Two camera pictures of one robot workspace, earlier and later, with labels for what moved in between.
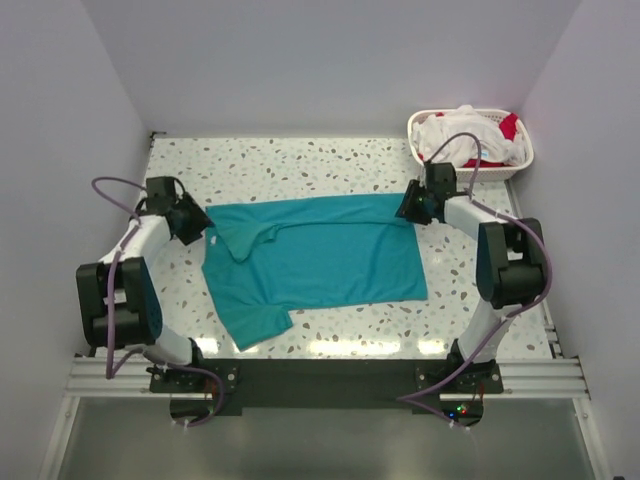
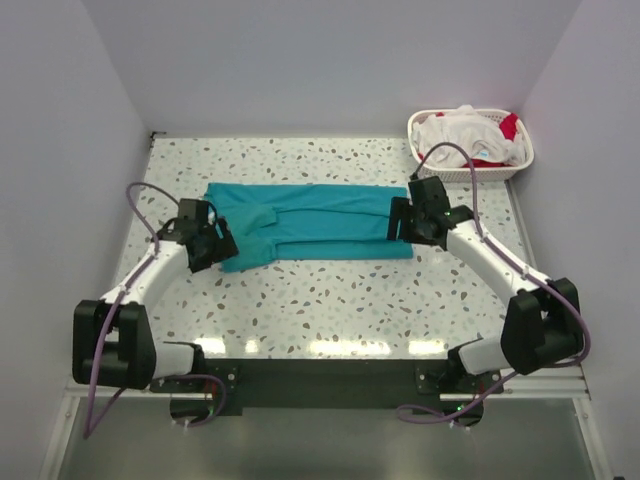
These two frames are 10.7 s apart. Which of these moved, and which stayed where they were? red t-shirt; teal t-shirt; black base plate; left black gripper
Moved: teal t-shirt; left black gripper
Stayed: red t-shirt; black base plate
